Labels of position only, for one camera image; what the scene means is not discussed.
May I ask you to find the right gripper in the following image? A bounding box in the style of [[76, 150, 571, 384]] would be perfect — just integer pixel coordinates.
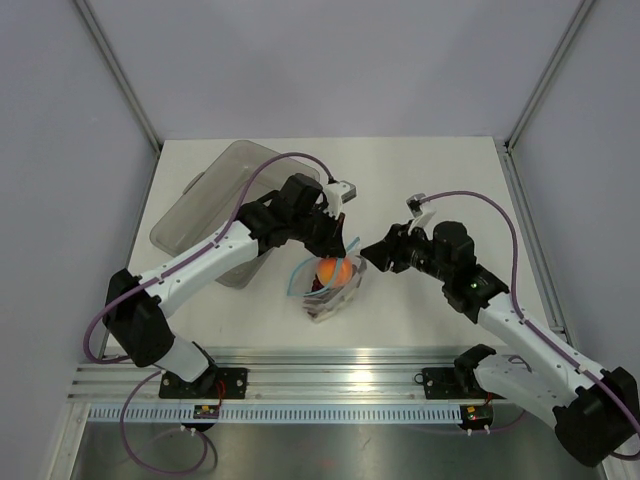
[[361, 219, 453, 283]]

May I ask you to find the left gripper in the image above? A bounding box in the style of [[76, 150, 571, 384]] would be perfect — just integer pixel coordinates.
[[290, 204, 345, 259]]

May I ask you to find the orange peach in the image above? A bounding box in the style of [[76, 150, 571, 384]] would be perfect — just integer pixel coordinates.
[[316, 258, 353, 284]]

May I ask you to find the clear zip top bag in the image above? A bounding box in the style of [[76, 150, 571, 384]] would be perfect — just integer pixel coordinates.
[[286, 237, 367, 324]]

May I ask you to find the red grape bunch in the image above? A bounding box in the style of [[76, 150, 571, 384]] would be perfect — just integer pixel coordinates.
[[305, 276, 350, 302]]

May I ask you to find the grey toy fish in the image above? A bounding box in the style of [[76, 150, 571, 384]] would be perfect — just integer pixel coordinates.
[[302, 287, 358, 323]]

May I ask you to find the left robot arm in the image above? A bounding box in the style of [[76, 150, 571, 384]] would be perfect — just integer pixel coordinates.
[[101, 173, 356, 399]]

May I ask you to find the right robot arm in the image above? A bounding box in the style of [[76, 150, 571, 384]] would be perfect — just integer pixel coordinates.
[[361, 221, 639, 467]]

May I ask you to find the clear plastic tray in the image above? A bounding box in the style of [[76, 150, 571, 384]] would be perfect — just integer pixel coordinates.
[[150, 140, 320, 290]]

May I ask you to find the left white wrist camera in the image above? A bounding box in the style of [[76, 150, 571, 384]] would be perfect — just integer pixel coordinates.
[[323, 181, 357, 217]]

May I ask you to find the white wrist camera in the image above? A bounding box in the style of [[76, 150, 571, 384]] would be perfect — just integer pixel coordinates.
[[406, 193, 436, 234], [323, 181, 357, 217]]

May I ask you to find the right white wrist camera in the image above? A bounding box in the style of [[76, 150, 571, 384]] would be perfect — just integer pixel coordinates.
[[406, 193, 436, 234]]

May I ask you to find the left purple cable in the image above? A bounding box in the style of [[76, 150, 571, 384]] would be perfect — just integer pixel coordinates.
[[82, 152, 336, 475]]

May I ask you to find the purple cable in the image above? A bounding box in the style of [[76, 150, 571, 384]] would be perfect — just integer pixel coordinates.
[[82, 152, 336, 475], [419, 189, 640, 460]]

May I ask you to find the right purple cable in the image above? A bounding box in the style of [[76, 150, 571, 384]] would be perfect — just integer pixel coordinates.
[[419, 189, 640, 460]]

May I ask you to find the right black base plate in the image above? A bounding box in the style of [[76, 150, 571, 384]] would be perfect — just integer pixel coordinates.
[[413, 367, 488, 400]]

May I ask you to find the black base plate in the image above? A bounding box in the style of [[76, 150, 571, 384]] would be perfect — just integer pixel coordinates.
[[413, 367, 488, 400], [159, 367, 249, 400]]

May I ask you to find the white slotted cable duct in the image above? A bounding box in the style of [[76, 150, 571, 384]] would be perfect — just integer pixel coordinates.
[[88, 403, 462, 425]]

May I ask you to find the right side aluminium rail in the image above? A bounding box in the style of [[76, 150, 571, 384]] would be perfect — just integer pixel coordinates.
[[499, 142, 640, 480]]

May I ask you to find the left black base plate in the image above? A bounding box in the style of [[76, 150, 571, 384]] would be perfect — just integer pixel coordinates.
[[159, 367, 249, 400]]

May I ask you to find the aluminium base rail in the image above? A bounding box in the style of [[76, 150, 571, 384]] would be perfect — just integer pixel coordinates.
[[66, 346, 470, 404]]

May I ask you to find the right aluminium frame post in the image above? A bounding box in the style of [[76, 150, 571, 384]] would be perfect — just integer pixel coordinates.
[[504, 0, 599, 154]]

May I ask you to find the aluminium frame post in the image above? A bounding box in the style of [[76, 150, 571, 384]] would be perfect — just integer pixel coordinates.
[[71, 0, 163, 158], [504, 0, 599, 154]]

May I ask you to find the left aluminium frame post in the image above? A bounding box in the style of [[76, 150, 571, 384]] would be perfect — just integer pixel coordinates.
[[71, 0, 163, 158]]

